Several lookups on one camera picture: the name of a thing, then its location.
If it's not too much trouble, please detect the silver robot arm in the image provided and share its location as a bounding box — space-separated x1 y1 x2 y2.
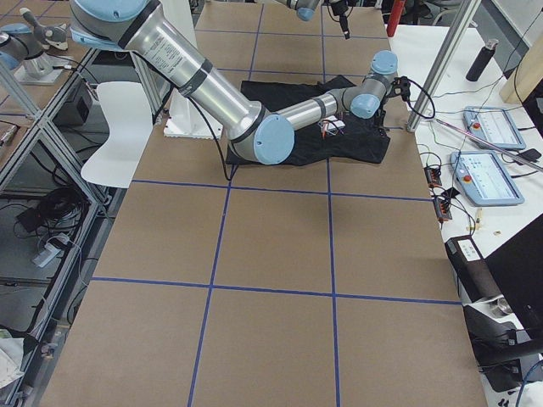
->
70 1 398 164
278 0 355 39

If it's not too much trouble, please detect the black water bottle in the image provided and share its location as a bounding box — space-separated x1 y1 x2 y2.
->
465 38 499 82

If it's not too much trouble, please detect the red cylinder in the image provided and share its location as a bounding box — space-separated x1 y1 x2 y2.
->
386 0 406 37

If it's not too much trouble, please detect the far blue teach pendant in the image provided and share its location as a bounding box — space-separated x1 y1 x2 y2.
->
463 106 526 151

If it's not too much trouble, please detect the white plastic chair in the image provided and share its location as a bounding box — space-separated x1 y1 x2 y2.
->
81 81 154 188

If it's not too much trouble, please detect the near blue teach pendant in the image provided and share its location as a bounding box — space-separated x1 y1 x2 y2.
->
450 150 524 207

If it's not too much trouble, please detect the aluminium frame post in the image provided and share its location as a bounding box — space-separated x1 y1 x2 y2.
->
406 0 481 132

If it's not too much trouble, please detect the reach grabber stick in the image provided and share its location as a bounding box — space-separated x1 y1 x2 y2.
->
433 119 543 172

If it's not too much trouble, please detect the black monitor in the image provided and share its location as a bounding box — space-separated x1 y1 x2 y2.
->
485 228 542 337

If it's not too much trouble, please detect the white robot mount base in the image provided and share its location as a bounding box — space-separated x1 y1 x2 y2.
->
162 1 223 139

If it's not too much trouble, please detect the left black braided cable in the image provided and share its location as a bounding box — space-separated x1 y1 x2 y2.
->
392 75 437 120

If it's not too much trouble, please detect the black graphic t-shirt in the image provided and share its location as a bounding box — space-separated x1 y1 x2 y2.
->
241 75 390 166

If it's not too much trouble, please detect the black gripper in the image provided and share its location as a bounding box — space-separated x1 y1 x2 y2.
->
329 0 350 39
373 99 388 130

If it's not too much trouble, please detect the blue teach pendant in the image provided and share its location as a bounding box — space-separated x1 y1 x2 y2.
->
450 150 524 207
463 106 526 151

